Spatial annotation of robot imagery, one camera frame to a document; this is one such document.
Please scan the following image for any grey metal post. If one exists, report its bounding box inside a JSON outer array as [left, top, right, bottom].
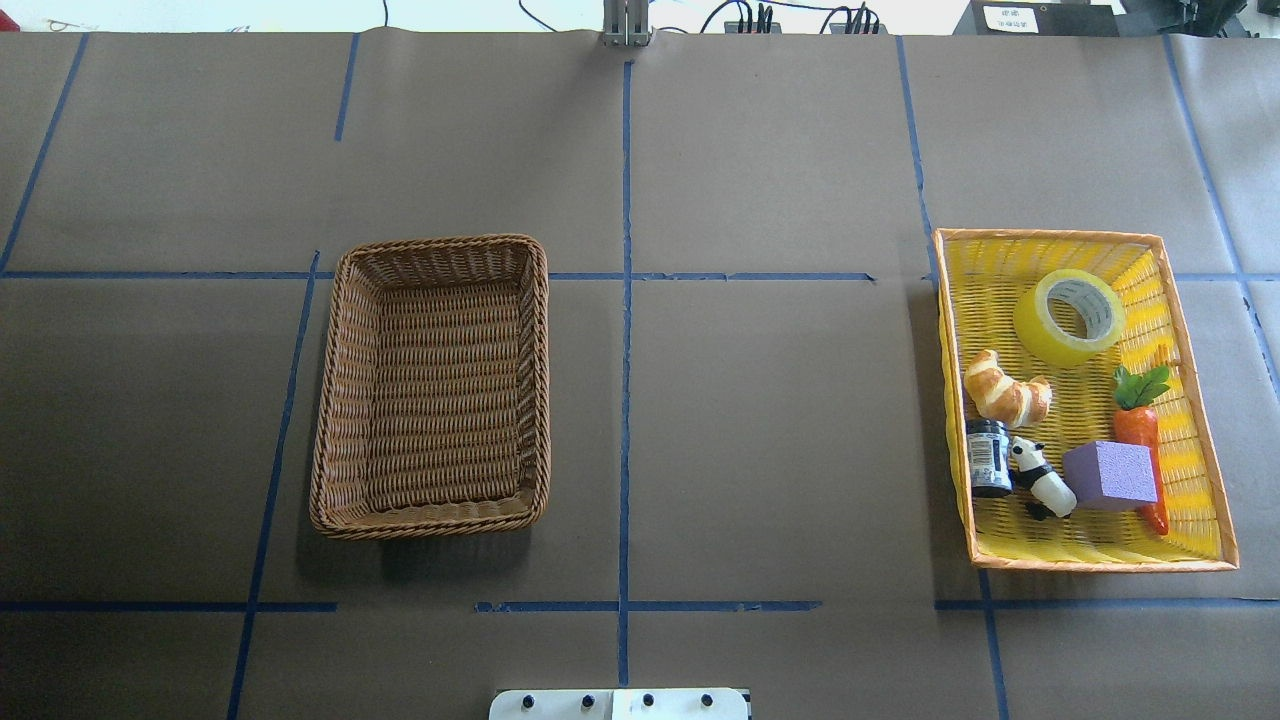
[[602, 0, 653, 47]]

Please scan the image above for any black box with label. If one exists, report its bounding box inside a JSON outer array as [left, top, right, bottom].
[[952, 1, 1120, 37]]

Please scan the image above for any yellow tape roll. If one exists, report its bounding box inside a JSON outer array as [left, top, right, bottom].
[[1012, 269, 1126, 366]]

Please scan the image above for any toy croissant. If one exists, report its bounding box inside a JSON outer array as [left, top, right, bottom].
[[963, 348, 1053, 429]]

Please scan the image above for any black power strip right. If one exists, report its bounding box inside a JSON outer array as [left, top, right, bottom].
[[820, 3, 884, 35]]

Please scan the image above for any purple foam block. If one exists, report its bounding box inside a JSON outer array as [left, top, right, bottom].
[[1062, 441, 1157, 512]]

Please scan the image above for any small dark jar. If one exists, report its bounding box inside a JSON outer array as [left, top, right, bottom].
[[965, 418, 1012, 498]]

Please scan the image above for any black power strip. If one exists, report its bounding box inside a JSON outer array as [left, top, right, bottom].
[[820, 3, 884, 35], [708, 1, 783, 35]]

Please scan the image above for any yellow plastic basket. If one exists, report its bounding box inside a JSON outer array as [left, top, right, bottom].
[[933, 228, 1240, 573]]

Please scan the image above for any toy carrot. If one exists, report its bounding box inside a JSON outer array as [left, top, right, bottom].
[[1112, 364, 1172, 537]]

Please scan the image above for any brown wicker basket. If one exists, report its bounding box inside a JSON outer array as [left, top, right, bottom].
[[308, 234, 550, 541]]

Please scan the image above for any toy panda figure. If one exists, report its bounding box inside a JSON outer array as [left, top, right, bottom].
[[1009, 436, 1076, 518]]

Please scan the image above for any white bracket plate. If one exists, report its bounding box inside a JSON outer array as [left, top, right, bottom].
[[488, 687, 753, 719]]

